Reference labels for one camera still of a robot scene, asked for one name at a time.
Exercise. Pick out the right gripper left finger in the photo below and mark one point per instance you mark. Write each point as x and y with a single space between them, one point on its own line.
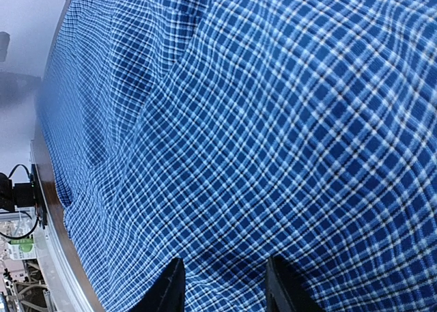
167 294

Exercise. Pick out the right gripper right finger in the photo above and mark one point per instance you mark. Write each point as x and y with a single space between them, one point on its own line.
283 293

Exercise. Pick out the blue checkered shirt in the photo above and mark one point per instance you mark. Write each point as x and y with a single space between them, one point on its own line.
227 131

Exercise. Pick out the green white carton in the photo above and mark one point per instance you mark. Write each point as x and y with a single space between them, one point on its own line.
23 249

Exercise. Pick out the front aluminium rail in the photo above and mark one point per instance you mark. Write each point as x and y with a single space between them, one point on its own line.
60 264

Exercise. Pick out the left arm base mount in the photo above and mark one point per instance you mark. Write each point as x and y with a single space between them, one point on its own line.
15 197

